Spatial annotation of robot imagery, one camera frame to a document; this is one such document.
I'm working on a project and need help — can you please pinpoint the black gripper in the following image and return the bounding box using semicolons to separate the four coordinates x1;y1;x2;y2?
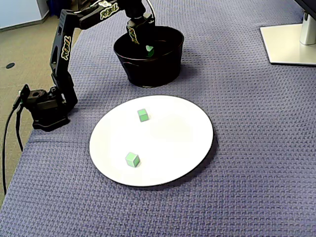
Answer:
125;14;159;59

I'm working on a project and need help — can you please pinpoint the white monitor stand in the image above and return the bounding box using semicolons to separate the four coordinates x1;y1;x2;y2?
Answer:
260;11;316;66

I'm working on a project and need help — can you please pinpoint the black metal bucket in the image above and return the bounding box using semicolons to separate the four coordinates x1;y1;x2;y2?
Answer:
113;26;185;88

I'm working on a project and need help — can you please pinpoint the white cabinet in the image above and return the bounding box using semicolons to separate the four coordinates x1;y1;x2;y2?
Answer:
0;0;43;30

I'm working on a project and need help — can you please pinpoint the blue woven cloth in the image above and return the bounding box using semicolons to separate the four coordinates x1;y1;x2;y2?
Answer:
0;0;316;237

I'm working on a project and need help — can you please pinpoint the black cable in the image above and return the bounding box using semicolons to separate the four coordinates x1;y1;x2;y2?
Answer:
15;108;24;152
1;107;17;196

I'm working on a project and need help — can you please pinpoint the white round plate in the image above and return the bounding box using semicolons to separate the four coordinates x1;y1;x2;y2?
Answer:
88;95;214;188

